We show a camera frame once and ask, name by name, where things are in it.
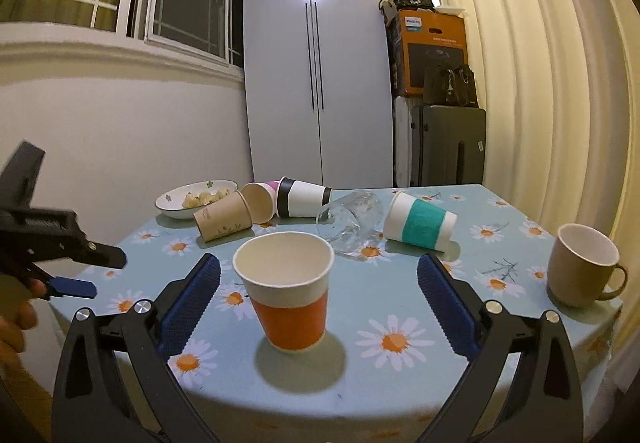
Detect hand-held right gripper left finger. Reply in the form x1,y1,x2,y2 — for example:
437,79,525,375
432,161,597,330
52,253,223,443

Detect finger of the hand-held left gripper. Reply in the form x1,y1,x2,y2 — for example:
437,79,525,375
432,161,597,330
22,263,97,299
75,239,127,269

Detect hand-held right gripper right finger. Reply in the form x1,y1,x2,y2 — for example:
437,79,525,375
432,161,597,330
416,252,585,443

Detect orange and white paper cup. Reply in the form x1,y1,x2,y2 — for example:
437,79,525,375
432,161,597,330
233,231,335,355

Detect brown kraft paper cup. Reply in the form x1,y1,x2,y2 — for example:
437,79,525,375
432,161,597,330
193,190,253,243

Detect teal band paper cup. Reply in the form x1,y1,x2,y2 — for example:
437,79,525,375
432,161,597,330
383,192,458,254

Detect pink paper cup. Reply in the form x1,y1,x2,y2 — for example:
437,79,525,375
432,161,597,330
241,180,281,225

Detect black and white paper cup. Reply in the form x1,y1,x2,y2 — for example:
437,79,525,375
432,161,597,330
276,176,333,219

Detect person's left hand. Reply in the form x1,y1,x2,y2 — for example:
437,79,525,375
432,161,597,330
0,274,47,365

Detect white floral bowl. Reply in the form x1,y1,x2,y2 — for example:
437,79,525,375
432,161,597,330
155,180,239,220

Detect blue daisy tablecloth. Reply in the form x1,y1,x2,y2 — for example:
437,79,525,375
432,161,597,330
47,183,623,443

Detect food pieces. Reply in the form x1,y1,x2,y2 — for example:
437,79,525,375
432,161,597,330
181,189,232,210

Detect beige ceramic mug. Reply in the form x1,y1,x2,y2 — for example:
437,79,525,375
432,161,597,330
547,223,628,309

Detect clear drinking glass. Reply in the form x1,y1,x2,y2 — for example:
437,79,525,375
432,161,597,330
316,190,385,256

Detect grey suitcase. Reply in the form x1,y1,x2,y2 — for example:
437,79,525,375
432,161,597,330
410,104,487,187

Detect white suitcase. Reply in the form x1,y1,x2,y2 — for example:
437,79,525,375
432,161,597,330
393,96,421,187

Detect black bag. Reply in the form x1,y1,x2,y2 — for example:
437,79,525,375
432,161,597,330
423,64,478,108

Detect cream curtain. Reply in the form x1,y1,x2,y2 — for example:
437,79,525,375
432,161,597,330
405,0,636,374

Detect white wardrobe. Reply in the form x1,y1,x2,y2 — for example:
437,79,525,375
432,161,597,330
243,0,396,191

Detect orange and black cardboard box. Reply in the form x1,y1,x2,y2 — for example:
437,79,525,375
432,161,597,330
387,9,473,99

